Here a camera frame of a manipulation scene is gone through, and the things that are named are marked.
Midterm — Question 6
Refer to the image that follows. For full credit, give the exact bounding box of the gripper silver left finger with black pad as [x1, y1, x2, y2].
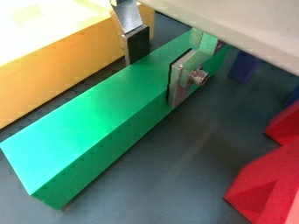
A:
[110, 0, 150, 65]

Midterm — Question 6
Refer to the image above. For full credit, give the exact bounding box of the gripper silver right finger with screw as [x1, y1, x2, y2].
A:
[167, 28, 226, 108]

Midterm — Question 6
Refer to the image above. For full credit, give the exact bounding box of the green rectangular bar block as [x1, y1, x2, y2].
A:
[0, 31, 226, 209]

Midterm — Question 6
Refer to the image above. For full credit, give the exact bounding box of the yellow puzzle board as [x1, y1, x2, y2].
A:
[0, 0, 157, 130]

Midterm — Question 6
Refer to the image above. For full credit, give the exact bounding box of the purple cross-shaped block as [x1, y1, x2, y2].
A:
[229, 51, 262, 84]

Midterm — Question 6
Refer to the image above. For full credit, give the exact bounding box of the blue rectangular bar block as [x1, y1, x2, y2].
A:
[285, 86, 299, 107]

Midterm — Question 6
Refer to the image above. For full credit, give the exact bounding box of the red cross-shaped block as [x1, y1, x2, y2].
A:
[225, 100, 299, 224]

